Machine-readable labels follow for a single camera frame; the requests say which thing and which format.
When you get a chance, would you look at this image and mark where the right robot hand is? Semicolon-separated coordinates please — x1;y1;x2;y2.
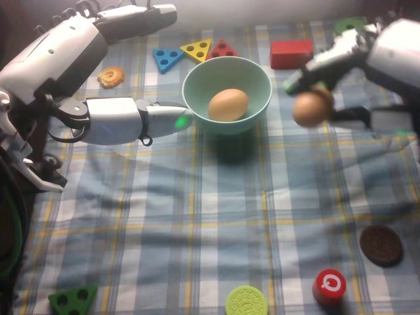
283;14;420;136

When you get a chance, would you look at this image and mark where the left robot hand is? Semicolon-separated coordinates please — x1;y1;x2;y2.
0;1;194;147

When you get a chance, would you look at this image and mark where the brown egg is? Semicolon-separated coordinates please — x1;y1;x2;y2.
292;87;334;129
207;88;249;123

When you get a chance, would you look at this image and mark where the teal bowl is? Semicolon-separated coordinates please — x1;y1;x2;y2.
182;56;273;137

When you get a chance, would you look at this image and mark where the tan swirl cookie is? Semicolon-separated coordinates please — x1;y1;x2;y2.
97;66;127;89

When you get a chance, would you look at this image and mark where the blue triangle block with holes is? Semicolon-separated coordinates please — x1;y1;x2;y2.
152;48;186;75

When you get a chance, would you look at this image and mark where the red rectangular block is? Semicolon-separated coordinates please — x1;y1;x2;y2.
270;39;315;70

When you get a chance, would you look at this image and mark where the yellow triangle block with holes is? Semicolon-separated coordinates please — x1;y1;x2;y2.
180;39;214;64

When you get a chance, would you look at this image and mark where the red triangle block with holes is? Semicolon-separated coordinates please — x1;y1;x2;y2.
207;39;240;60

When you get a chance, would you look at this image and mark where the brown sandwich cookie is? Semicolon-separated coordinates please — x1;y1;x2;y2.
359;224;404;268

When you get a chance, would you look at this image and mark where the blue plaid tablecloth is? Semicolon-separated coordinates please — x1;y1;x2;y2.
12;16;420;315

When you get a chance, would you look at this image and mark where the red cylinder with white logo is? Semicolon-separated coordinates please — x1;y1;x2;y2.
312;268;348;306

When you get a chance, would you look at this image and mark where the green triangle block with holes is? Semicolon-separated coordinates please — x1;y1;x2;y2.
48;283;99;315

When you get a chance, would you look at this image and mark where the green sandwich cookie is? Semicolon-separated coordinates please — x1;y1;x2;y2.
225;285;269;315

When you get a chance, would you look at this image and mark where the green toy ring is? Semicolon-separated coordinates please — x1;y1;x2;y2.
334;17;368;37

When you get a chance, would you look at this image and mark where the green cable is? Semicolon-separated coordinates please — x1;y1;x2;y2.
0;182;30;282

